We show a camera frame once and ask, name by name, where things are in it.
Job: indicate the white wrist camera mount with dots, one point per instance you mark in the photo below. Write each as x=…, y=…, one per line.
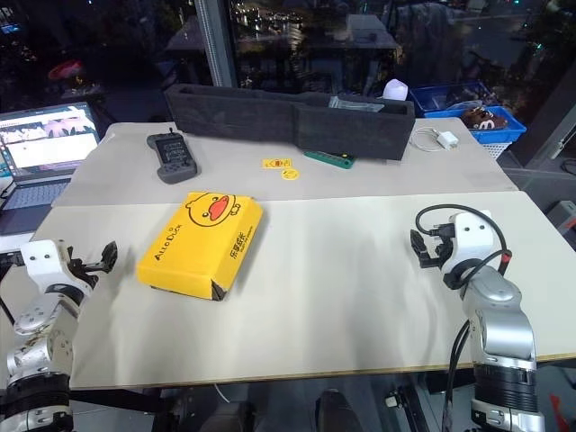
x=470, y=240
x=40, y=261

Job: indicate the grey handheld remote controller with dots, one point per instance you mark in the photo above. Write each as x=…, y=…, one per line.
x=172, y=155

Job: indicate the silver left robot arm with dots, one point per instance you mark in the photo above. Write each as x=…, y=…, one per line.
x=42, y=324

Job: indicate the blue plastic bin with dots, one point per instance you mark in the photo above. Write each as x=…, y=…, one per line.
x=427, y=101

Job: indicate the square yellow sticker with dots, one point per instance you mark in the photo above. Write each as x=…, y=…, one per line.
x=276, y=163

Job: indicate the yellow duck cardboard box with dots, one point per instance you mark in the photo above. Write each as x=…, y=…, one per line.
x=198, y=245

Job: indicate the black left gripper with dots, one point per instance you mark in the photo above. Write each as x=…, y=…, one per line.
x=80, y=270

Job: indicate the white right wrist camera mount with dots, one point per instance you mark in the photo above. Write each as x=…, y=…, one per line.
x=470, y=240

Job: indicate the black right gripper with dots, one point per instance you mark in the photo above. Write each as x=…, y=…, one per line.
x=443, y=246

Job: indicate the white charger plug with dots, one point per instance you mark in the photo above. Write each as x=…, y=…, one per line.
x=447, y=140

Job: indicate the clear plastic bag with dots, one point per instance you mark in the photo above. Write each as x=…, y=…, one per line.
x=355, y=103

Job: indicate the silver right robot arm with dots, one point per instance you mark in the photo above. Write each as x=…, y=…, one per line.
x=499, y=324

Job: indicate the round yellow sticker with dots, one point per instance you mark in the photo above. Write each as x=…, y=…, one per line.
x=290, y=173

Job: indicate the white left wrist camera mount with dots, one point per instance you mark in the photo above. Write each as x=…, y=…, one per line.
x=40, y=261

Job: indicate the grey metal window post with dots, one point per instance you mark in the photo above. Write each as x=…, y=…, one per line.
x=216, y=42

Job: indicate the grey box with red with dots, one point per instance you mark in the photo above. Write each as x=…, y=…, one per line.
x=563, y=216

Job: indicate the black foam tray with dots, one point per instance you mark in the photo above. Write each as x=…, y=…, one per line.
x=288, y=117

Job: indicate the open laptop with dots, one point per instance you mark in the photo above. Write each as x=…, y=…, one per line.
x=45, y=148

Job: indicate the blue plastic basket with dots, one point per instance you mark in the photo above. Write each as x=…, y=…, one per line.
x=508, y=131

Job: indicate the green power strip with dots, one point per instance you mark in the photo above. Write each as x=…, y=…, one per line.
x=330, y=159

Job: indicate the white purple lamp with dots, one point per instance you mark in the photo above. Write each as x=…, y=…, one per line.
x=396, y=90

